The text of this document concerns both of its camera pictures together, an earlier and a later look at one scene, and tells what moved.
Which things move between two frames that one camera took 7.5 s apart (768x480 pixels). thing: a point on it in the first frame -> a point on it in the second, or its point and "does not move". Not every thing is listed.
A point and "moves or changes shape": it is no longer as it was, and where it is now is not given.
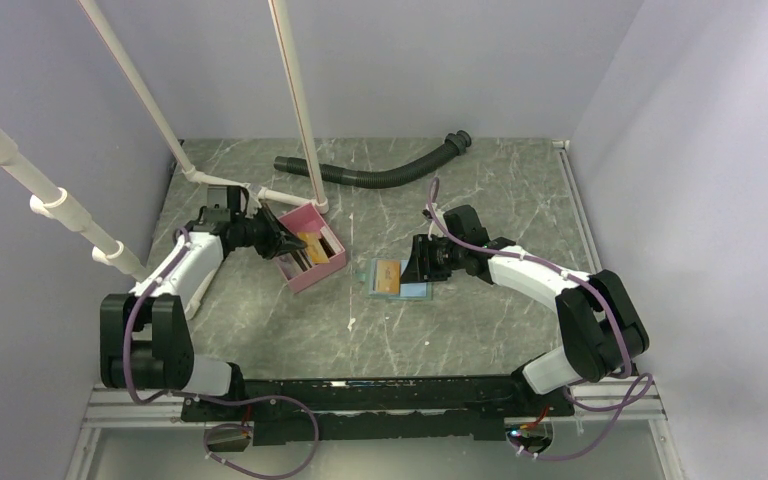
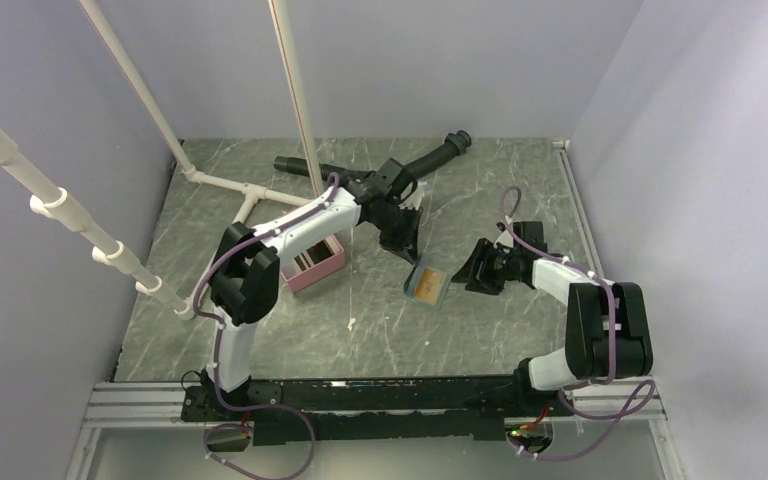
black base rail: x=319 y=410 does not move
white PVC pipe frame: x=190 y=173 does not move
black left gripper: x=277 y=234 -> x=407 y=242
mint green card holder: x=407 y=291 moves or changes shape
